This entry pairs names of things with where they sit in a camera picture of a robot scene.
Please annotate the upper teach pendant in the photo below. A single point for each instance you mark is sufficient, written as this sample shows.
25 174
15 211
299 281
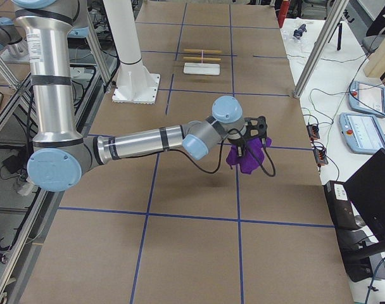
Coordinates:
367 98

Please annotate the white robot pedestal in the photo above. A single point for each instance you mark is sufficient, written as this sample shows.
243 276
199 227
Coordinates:
134 84

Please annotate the lower teach pendant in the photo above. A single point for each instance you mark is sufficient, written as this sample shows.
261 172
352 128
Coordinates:
362 133

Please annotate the lower orange connector box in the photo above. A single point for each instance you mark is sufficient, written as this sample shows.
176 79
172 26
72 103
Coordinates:
320 156

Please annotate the black monitor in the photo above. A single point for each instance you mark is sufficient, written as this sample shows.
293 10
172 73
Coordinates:
366 190

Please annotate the black computer box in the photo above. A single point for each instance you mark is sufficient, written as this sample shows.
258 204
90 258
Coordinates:
350 236

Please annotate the purple towel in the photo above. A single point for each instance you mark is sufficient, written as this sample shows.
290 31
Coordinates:
247 162

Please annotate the orange connector box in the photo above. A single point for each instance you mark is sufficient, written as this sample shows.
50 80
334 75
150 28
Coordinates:
320 156
313 132

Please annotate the upper orange connector box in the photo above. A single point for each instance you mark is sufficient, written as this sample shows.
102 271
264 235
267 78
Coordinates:
313 132

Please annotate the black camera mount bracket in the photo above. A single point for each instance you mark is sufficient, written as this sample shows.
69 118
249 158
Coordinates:
256 127

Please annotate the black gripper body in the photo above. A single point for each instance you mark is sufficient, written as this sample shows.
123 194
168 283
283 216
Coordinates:
237 142

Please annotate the aluminium frame post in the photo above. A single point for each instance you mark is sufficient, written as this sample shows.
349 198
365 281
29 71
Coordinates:
327 30

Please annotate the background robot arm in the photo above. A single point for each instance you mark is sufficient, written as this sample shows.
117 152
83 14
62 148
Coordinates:
11 39

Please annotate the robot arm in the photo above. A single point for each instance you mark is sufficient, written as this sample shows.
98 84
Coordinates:
61 154

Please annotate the teach pendant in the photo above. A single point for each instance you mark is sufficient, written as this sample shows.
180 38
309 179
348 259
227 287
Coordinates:
367 98
362 133

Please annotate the blue tool on table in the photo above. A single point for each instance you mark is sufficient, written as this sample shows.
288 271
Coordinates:
298 33

